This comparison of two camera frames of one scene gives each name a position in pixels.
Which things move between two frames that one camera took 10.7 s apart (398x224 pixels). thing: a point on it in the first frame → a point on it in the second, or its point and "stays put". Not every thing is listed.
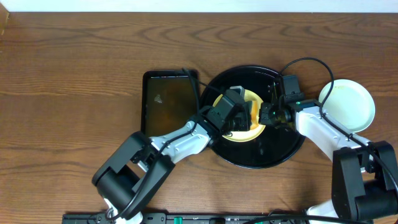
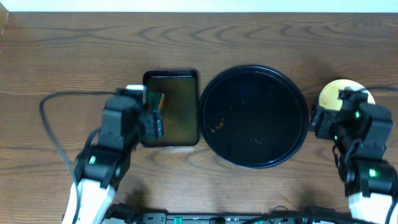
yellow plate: [250, 134] → [329, 95]
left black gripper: [241, 117] → [154, 121]
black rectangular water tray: [168, 101] stays put
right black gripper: [265, 114] → [321, 123]
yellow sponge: [255, 121] → [161, 103]
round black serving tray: [276, 143] stays put
